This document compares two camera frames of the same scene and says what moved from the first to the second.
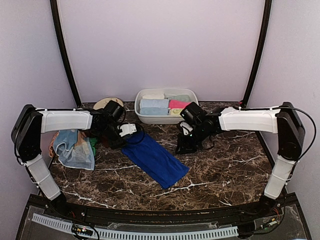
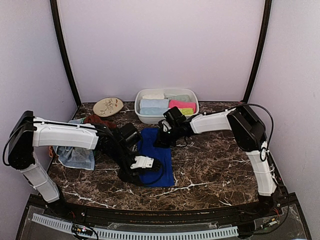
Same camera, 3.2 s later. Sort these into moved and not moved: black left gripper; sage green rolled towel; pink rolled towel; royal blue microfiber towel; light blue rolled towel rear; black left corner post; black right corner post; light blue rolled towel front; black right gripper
Moved: black left gripper; royal blue microfiber towel; black right gripper
Not moved: black right corner post; pink rolled towel; light blue rolled towel rear; light blue rolled towel front; black left corner post; sage green rolled towel
